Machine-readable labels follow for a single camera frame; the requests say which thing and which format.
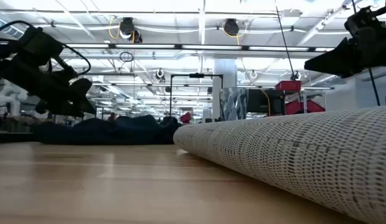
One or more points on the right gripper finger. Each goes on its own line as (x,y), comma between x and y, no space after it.
(336,60)

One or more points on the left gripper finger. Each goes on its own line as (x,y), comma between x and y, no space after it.
(62,109)
(82,93)

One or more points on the dark blue cloth napkin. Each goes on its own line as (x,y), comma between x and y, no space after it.
(118,133)

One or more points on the grey woven placemat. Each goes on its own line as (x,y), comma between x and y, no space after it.
(305,155)

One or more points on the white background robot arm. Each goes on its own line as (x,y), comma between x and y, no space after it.
(14,107)

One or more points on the person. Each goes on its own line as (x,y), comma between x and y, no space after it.
(111,117)

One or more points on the red flat storage bin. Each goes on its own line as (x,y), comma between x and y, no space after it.
(288,85)

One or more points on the red tilted storage bin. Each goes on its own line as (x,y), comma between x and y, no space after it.
(308,107)

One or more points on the black monitor box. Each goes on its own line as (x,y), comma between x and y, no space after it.
(261,101)

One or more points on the white building column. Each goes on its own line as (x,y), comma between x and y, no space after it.
(224,71)

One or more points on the clear ribbed drinking glass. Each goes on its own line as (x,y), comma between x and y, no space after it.
(232,104)

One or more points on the long ceiling light bar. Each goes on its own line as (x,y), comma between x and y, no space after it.
(211,47)

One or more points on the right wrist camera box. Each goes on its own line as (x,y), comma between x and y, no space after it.
(364,21)

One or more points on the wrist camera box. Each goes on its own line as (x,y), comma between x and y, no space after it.
(40,43)
(364,21)

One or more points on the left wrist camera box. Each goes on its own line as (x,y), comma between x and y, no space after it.
(40,43)

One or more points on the black overhead stand frame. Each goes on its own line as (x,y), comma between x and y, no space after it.
(196,75)

